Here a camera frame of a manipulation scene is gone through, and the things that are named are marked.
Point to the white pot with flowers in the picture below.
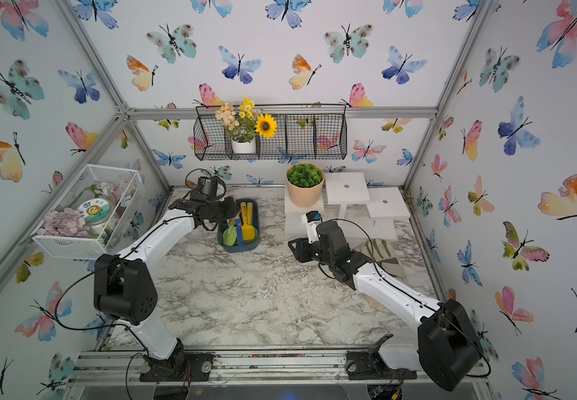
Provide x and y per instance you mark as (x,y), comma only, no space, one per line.
(245,125)

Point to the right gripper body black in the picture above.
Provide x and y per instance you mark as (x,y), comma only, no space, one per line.
(313,252)

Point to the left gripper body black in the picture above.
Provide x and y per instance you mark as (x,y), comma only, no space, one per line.
(222,211)

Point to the terracotta pot green plant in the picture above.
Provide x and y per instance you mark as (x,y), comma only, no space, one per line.
(305,182)

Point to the pink artificial flowers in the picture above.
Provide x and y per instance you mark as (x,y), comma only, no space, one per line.
(67,223)

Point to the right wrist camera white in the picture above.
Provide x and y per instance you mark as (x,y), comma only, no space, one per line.
(312,220)

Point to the dark teal storage box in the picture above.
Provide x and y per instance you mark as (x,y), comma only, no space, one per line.
(247,246)

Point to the aluminium front rail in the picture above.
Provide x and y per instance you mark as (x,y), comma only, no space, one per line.
(233,366)

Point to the white tiered stand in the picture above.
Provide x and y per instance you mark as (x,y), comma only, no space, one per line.
(346,197)

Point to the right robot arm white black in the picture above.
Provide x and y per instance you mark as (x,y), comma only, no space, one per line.
(448,347)

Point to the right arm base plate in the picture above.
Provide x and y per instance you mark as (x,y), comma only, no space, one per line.
(369,366)

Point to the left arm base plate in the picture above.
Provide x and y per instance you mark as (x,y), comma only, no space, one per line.
(181,367)

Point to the green shovel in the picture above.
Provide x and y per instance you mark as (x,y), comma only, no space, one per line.
(230,234)

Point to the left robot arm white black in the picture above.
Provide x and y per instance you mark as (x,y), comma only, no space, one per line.
(123,284)

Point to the white wire basket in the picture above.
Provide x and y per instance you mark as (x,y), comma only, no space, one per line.
(123,187)

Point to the blue shovel wooden handle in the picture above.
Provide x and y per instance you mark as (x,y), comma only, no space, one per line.
(239,234)

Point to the round green tin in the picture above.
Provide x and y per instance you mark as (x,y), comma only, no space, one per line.
(95,211)

